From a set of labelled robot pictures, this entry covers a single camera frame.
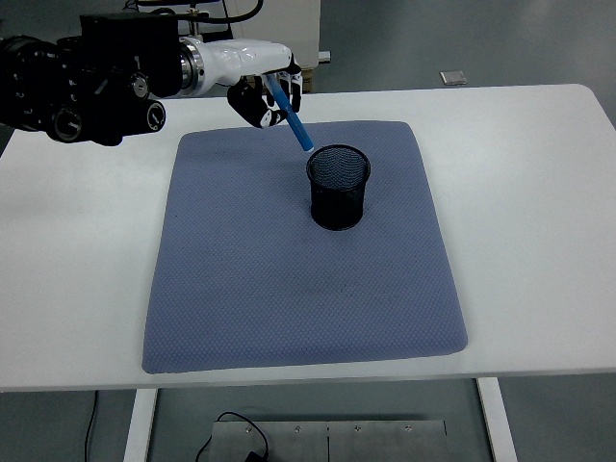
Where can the blue textured mat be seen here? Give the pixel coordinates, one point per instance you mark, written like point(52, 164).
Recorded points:
point(298, 298)

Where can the white table leg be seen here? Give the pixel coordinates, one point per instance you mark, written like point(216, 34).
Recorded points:
point(498, 423)
point(139, 428)

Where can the white cabinet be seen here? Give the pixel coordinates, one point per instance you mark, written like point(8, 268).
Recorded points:
point(293, 24)

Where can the white base bar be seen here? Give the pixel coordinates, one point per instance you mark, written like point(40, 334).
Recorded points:
point(325, 55)

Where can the cardboard box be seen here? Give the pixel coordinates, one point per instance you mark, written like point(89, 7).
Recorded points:
point(308, 81)

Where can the blue marker pen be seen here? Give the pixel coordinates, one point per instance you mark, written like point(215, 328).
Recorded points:
point(298, 127)

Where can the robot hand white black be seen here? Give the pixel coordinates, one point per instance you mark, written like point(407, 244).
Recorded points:
point(236, 60)

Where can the small grey floor plate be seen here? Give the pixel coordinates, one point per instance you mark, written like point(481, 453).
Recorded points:
point(453, 77)

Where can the grey metal plate with screws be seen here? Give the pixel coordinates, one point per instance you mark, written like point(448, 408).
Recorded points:
point(385, 440)

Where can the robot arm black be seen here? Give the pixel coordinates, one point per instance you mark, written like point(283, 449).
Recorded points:
point(96, 86)

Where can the black mesh pen holder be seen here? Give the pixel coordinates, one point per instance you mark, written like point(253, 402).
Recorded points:
point(337, 207)

